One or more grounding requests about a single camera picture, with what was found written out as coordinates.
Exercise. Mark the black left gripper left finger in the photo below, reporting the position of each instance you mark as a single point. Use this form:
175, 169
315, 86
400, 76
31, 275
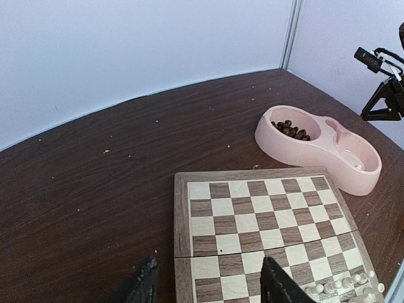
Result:
139, 286

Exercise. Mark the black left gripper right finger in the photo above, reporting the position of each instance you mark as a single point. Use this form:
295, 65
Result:
277, 287

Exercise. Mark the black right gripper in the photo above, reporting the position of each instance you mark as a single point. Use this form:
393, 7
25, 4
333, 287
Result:
386, 103

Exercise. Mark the white pawn piece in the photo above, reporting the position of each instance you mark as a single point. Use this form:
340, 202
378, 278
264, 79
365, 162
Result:
314, 290
331, 287
347, 282

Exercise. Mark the white bishop piece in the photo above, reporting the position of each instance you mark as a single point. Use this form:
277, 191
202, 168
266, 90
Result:
363, 277

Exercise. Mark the white knight piece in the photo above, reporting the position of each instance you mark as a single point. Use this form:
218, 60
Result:
364, 298

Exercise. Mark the pink double bowl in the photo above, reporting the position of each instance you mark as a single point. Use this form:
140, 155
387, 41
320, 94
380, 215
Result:
332, 146

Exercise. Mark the white rook piece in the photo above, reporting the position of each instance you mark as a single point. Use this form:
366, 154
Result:
379, 289

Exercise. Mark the wooden chess board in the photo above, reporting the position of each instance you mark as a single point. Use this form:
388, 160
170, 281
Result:
226, 222

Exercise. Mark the dark chess pieces pile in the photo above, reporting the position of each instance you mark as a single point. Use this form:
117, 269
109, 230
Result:
291, 131

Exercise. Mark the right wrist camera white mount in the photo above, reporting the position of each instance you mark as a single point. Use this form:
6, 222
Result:
378, 61

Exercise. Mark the right aluminium frame post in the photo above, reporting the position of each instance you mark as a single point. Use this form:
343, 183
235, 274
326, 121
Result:
292, 26

